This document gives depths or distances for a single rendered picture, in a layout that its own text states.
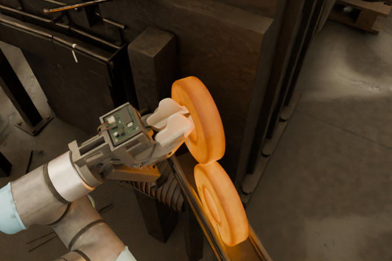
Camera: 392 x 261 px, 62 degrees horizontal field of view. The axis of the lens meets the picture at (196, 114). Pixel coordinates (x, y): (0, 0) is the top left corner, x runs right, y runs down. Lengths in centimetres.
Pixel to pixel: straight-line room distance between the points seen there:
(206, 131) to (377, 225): 113
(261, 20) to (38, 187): 52
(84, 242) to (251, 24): 52
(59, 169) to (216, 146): 24
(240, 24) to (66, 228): 51
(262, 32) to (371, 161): 111
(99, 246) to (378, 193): 126
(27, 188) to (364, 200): 131
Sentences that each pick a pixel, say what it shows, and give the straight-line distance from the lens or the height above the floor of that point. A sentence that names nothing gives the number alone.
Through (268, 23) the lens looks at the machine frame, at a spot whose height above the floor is 87.
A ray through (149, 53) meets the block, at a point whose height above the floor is 80.
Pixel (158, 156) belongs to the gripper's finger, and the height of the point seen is 83.
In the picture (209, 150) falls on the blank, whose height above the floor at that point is 84.
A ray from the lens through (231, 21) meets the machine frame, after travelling 71.
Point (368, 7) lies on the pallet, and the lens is 232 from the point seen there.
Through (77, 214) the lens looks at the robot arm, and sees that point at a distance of 63.
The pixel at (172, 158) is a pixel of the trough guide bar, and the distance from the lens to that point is 71.
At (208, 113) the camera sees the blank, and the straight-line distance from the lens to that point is 50.
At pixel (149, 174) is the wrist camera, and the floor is 75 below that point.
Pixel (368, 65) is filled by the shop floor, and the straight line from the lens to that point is 213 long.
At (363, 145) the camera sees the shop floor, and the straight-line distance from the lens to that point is 172.
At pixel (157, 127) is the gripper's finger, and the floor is 84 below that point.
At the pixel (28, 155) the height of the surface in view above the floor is 1.
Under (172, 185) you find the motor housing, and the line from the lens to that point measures 85.
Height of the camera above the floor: 128
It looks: 51 degrees down
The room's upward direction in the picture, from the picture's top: straight up
